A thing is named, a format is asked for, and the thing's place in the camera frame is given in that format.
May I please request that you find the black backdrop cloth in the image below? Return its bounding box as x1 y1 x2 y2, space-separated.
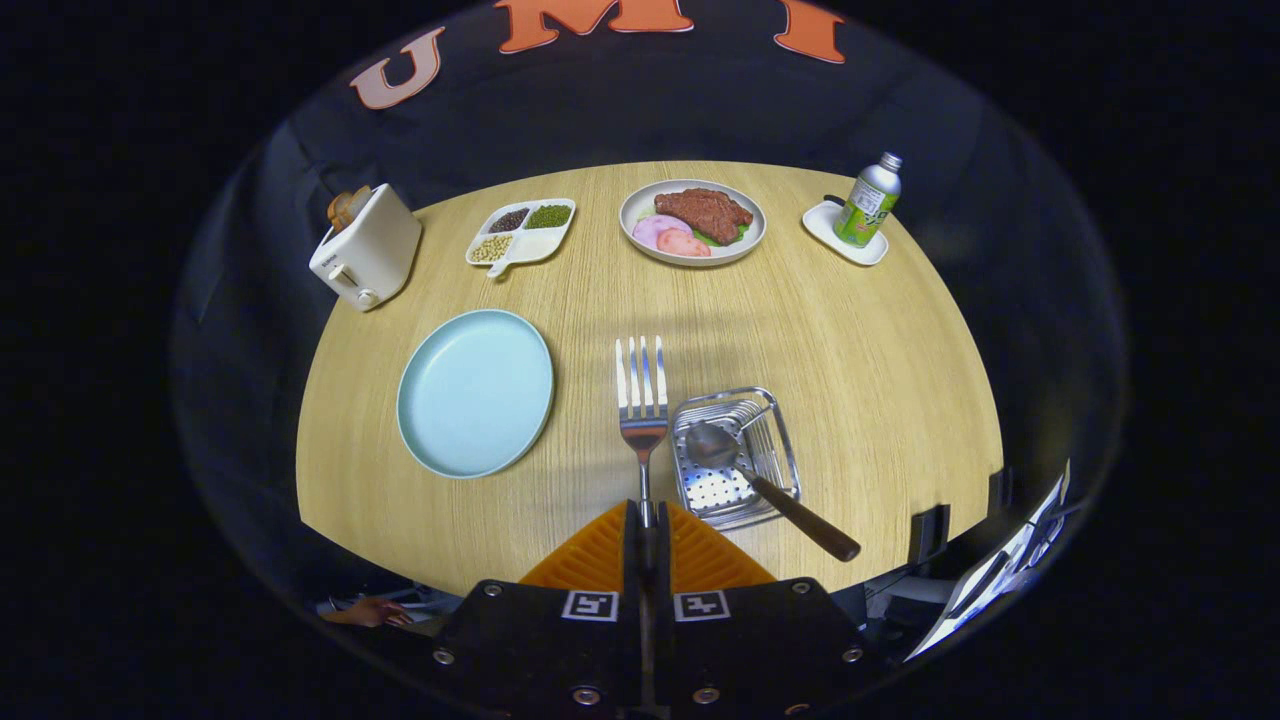
170 0 1131 641

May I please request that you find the pale pink ham slice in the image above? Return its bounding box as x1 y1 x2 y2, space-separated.
631 214 693 251

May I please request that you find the white flat device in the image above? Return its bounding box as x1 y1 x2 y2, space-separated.
905 460 1086 663

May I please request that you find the white toaster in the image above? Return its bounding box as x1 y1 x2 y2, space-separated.
308 183 424 313

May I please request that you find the brown steak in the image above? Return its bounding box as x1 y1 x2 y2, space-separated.
654 187 755 246

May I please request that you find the light blue round plate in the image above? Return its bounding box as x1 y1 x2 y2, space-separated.
396 308 556 480

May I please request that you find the metal spoon with brown handle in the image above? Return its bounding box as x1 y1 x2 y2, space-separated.
684 420 862 563

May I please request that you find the green label metal bottle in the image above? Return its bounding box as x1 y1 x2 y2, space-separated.
832 152 904 249

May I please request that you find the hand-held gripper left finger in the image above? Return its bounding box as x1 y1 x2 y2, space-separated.
425 500 641 720

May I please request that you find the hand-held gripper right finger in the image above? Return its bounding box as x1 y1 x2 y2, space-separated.
655 500 871 720

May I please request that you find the metal fork with brown handle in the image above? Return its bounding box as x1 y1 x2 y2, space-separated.
614 335 671 601

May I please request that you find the perforated metal basket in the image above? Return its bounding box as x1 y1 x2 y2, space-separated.
670 386 803 531

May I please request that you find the white divided dish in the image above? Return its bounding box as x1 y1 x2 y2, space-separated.
465 198 578 279

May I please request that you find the beige round food plate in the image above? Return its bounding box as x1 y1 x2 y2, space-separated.
618 179 768 268

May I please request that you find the white square coaster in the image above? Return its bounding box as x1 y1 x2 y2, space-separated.
801 200 890 267

